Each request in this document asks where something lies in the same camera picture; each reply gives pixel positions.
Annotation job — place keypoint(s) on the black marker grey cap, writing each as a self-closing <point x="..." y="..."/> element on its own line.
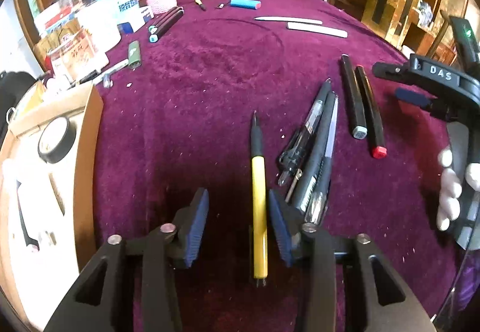
<point x="352" y="95"/>

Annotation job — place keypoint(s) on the white knife sheath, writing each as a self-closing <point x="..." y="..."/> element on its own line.
<point x="318" y="29"/>

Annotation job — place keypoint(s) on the white knife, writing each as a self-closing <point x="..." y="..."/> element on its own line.
<point x="288" y="19"/>

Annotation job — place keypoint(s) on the white round container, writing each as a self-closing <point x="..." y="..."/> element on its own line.
<point x="101" y="30"/>

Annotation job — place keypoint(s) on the black and gold pen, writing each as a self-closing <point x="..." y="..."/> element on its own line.
<point x="90" y="76"/>

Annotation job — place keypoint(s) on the thick black pen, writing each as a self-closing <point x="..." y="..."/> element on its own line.
<point x="317" y="152"/>

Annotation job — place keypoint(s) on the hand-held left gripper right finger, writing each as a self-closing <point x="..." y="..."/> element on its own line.
<point x="279" y="230"/>

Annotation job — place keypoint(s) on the black tape roll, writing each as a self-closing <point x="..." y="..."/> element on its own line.
<point x="56" y="138"/>

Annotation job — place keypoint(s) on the red and white box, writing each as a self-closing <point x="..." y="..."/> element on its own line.
<point x="54" y="18"/>

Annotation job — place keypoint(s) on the clear gel pen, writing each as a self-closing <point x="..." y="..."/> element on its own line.
<point x="300" y="140"/>

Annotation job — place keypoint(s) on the transparent pen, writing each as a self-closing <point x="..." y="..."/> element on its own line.
<point x="114" y="69"/>

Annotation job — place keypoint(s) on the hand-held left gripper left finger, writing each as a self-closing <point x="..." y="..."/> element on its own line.
<point x="197" y="230"/>

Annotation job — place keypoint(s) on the black bag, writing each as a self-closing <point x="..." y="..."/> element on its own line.
<point x="17" y="92"/>

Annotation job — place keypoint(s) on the black marker red cap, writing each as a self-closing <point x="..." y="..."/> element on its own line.
<point x="369" y="110"/>

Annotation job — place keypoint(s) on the small blue white box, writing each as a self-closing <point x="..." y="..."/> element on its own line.
<point x="137" y="18"/>

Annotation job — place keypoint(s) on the cardboard box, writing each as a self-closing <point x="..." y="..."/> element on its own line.
<point x="88" y="152"/>

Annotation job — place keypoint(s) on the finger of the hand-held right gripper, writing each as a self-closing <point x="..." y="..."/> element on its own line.
<point x="390" y="70"/>
<point x="410" y="96"/>

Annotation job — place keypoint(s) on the black gel pen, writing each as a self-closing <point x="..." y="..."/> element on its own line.
<point x="318" y="95"/>

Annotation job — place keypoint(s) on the yellow and black pen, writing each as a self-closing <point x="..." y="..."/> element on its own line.
<point x="258" y="204"/>

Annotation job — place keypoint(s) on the person's right hand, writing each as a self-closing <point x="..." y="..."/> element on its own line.
<point x="450" y="197"/>

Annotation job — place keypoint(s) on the black marker teal cap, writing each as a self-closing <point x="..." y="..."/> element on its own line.
<point x="168" y="23"/>
<point x="170" y="17"/>
<point x="168" y="13"/>

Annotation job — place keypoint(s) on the blue battery with red end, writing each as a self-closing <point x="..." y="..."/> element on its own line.
<point x="243" y="3"/>

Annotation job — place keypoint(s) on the orange and white packet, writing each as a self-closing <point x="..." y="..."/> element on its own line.
<point x="78" y="52"/>

